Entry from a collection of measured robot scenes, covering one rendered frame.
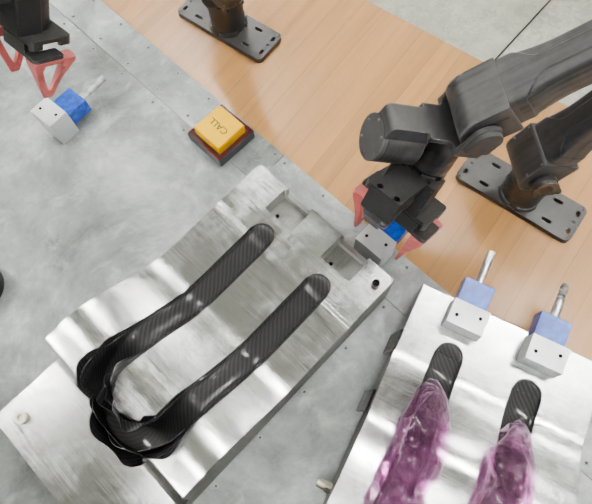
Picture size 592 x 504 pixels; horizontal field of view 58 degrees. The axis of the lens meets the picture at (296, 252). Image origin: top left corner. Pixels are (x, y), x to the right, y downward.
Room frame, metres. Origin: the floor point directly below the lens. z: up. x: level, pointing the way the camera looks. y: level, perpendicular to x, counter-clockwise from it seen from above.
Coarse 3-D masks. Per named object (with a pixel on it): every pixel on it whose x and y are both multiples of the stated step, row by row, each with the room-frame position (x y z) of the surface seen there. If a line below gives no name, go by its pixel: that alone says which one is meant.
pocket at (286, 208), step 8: (288, 192) 0.35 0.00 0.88; (280, 200) 0.35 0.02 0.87; (288, 200) 0.35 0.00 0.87; (296, 200) 0.34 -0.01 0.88; (272, 208) 0.33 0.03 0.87; (280, 208) 0.34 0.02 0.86; (288, 208) 0.33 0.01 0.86; (296, 208) 0.33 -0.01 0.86; (304, 208) 0.33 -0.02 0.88; (280, 216) 0.32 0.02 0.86; (288, 216) 0.32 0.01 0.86; (296, 216) 0.32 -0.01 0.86; (304, 216) 0.32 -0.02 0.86; (288, 224) 0.31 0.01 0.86; (296, 224) 0.31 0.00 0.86
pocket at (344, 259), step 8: (336, 240) 0.27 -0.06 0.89; (328, 248) 0.26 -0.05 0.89; (336, 248) 0.26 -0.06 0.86; (344, 248) 0.26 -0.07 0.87; (352, 248) 0.26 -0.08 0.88; (320, 256) 0.25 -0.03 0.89; (328, 256) 0.25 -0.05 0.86; (336, 256) 0.25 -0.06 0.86; (344, 256) 0.25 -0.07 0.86; (352, 256) 0.25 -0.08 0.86; (360, 256) 0.25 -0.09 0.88; (336, 264) 0.24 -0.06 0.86; (344, 264) 0.24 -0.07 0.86; (352, 264) 0.24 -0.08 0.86; (360, 264) 0.24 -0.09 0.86; (344, 272) 0.23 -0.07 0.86; (352, 272) 0.23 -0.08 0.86
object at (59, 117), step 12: (96, 84) 0.62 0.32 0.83; (60, 96) 0.59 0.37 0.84; (72, 96) 0.59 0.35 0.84; (84, 96) 0.59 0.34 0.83; (36, 108) 0.56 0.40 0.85; (48, 108) 0.56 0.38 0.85; (60, 108) 0.56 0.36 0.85; (72, 108) 0.56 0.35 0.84; (84, 108) 0.57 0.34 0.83; (48, 120) 0.53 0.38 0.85; (60, 120) 0.54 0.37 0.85; (72, 120) 0.55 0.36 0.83; (60, 132) 0.53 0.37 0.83; (72, 132) 0.54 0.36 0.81
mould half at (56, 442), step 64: (256, 192) 0.35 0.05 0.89; (192, 256) 0.26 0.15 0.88; (64, 320) 0.17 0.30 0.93; (128, 320) 0.17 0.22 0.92; (192, 320) 0.17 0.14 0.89; (256, 320) 0.17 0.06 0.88; (320, 320) 0.16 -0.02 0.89; (64, 384) 0.11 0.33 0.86; (128, 384) 0.09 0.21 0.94; (256, 384) 0.08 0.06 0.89; (64, 448) 0.03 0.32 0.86; (192, 448) 0.01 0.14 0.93
